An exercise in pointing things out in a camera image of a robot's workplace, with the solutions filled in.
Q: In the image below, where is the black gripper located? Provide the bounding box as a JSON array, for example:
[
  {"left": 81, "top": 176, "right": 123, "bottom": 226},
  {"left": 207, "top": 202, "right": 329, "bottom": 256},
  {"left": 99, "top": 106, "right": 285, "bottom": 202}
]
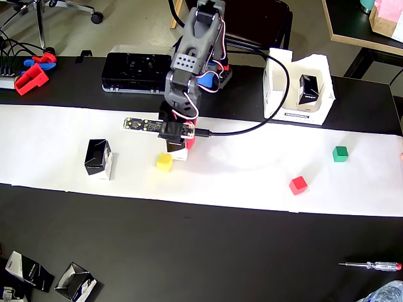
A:
[{"left": 158, "top": 100, "right": 198, "bottom": 151}]

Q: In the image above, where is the small black box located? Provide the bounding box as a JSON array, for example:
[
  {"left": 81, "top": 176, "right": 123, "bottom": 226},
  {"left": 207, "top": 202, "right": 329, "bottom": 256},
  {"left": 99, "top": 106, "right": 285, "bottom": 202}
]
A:
[
  {"left": 297, "top": 74, "right": 322, "bottom": 113},
  {"left": 84, "top": 138, "right": 115, "bottom": 181},
  {"left": 166, "top": 140, "right": 190, "bottom": 162}
]

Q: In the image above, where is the grey robot arm blue base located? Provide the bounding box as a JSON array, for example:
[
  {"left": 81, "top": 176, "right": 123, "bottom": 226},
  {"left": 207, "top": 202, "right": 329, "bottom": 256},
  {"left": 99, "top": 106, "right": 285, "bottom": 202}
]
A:
[{"left": 163, "top": 0, "right": 234, "bottom": 127}]

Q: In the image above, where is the yellow cube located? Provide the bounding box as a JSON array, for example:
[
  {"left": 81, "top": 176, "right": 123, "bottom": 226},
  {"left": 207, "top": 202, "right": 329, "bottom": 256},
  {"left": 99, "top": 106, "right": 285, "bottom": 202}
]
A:
[{"left": 156, "top": 152, "right": 174, "bottom": 173}]

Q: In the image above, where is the white paper sheet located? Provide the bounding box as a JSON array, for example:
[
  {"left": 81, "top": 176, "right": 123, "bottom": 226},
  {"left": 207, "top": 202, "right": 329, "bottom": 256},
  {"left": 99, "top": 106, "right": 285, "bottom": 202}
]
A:
[{"left": 0, "top": 104, "right": 403, "bottom": 218}]

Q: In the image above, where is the black electronics case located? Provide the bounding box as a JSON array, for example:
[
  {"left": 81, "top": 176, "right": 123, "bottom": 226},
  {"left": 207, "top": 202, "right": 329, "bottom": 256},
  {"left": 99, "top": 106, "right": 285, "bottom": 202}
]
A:
[{"left": 101, "top": 44, "right": 174, "bottom": 95}]

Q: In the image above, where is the white cardboard box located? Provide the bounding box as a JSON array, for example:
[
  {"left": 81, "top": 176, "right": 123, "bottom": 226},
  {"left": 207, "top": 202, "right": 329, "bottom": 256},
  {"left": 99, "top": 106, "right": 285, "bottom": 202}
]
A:
[{"left": 263, "top": 47, "right": 338, "bottom": 126}]

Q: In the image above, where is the red cube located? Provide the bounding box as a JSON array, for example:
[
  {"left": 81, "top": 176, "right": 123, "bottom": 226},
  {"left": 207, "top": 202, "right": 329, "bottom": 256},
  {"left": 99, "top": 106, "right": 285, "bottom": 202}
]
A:
[{"left": 288, "top": 176, "right": 309, "bottom": 196}]

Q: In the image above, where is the wooden leg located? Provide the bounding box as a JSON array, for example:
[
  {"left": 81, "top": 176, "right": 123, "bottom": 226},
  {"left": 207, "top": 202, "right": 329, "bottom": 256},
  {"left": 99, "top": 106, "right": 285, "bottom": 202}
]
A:
[{"left": 169, "top": 0, "right": 183, "bottom": 30}]

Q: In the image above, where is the black table clamp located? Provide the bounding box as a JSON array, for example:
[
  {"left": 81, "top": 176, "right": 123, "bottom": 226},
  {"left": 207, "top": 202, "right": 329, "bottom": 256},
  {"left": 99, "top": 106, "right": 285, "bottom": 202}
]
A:
[{"left": 75, "top": 50, "right": 93, "bottom": 64}]

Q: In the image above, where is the black chair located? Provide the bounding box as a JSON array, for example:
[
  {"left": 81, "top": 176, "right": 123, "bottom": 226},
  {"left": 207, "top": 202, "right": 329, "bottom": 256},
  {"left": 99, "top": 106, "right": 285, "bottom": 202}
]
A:
[{"left": 220, "top": 0, "right": 294, "bottom": 53}]

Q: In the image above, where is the green cube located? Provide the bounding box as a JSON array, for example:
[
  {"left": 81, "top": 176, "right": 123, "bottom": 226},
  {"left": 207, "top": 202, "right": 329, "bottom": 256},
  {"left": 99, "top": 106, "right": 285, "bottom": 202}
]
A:
[{"left": 332, "top": 145, "right": 349, "bottom": 164}]

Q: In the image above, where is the small red printed part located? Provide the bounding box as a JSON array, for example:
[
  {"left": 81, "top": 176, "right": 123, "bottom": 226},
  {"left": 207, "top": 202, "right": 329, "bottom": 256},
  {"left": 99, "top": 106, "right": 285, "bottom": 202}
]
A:
[{"left": 31, "top": 52, "right": 58, "bottom": 65}]

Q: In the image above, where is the large red printed part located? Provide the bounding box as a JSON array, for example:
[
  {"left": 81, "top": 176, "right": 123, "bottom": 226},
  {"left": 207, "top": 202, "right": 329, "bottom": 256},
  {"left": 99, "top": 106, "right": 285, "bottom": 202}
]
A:
[{"left": 14, "top": 63, "right": 50, "bottom": 96}]

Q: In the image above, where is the blue printed part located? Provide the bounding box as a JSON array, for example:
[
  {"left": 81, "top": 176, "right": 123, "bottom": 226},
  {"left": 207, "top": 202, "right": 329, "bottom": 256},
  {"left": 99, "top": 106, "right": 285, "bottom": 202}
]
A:
[{"left": 22, "top": 59, "right": 57, "bottom": 71}]

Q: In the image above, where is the open black packaging box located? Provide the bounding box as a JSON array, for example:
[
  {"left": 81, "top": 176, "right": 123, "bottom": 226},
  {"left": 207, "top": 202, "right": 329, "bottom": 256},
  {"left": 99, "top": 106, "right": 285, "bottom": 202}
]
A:
[{"left": 54, "top": 261, "right": 97, "bottom": 302}]

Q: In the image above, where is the grey usb hub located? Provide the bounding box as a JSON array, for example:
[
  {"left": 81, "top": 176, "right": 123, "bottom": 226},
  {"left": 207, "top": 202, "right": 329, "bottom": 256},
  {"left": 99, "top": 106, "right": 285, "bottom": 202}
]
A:
[{"left": 0, "top": 73, "right": 20, "bottom": 91}]

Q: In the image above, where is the office chair base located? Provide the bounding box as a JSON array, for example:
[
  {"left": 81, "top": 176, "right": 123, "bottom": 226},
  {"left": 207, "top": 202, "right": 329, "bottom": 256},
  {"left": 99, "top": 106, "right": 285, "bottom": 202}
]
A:
[{"left": 0, "top": 0, "right": 105, "bottom": 55}]

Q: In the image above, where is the wooden edged table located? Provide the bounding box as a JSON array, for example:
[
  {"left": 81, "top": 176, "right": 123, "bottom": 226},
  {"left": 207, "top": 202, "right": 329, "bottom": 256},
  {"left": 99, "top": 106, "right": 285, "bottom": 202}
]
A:
[{"left": 321, "top": 0, "right": 403, "bottom": 58}]

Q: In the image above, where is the flat black packaging box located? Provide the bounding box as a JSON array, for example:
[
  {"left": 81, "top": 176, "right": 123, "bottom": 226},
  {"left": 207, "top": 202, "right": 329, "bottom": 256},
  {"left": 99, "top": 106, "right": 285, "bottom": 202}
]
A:
[{"left": 4, "top": 250, "right": 55, "bottom": 293}]

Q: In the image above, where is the brown kraft paper bag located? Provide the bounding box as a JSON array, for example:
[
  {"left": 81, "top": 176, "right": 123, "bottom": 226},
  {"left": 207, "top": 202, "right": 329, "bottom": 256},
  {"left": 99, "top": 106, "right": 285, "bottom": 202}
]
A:
[{"left": 368, "top": 5, "right": 403, "bottom": 44}]

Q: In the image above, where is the pink tissue paper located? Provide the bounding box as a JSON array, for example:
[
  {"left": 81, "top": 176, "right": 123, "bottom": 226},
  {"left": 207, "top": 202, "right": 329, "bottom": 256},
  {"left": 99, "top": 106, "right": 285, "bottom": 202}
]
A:
[{"left": 374, "top": 0, "right": 403, "bottom": 25}]

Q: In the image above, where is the clear plastic bottle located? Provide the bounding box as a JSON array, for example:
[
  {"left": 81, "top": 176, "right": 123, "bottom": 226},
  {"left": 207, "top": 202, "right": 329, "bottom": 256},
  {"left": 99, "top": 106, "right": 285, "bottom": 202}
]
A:
[{"left": 356, "top": 279, "right": 403, "bottom": 302}]

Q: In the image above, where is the white camera board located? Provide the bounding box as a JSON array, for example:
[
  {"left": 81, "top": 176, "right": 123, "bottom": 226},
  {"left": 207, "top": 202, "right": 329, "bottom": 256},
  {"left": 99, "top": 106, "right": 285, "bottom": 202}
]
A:
[{"left": 122, "top": 116, "right": 198, "bottom": 140}]

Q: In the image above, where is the thick black camera cable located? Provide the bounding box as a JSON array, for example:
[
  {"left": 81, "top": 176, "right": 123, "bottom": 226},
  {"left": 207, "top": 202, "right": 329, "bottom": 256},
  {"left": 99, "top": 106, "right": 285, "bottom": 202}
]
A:
[{"left": 167, "top": 0, "right": 291, "bottom": 138}]

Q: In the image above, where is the red handled screwdriver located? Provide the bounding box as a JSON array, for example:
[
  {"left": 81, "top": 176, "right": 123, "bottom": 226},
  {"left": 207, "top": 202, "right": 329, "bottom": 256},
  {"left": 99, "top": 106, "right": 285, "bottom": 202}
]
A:
[{"left": 338, "top": 260, "right": 403, "bottom": 272}]

